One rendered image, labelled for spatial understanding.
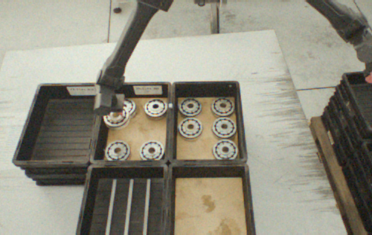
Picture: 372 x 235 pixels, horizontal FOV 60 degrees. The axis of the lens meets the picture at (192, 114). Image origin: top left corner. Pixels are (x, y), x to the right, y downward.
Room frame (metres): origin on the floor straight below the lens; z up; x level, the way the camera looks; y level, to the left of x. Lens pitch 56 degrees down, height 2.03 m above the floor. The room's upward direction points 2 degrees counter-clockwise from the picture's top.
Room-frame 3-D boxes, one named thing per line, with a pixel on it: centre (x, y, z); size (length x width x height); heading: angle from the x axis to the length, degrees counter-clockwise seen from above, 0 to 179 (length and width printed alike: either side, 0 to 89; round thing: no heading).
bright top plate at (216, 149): (0.62, -0.13, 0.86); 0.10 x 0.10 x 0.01
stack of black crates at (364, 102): (1.06, -1.04, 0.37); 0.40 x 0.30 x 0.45; 4
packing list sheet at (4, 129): (0.80, 0.92, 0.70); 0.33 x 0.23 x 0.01; 4
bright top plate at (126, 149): (0.63, 0.31, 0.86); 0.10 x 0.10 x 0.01
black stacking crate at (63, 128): (0.75, 0.54, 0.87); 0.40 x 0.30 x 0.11; 179
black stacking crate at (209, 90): (0.74, -0.06, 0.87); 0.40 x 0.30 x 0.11; 179
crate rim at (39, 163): (0.75, 0.54, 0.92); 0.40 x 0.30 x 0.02; 179
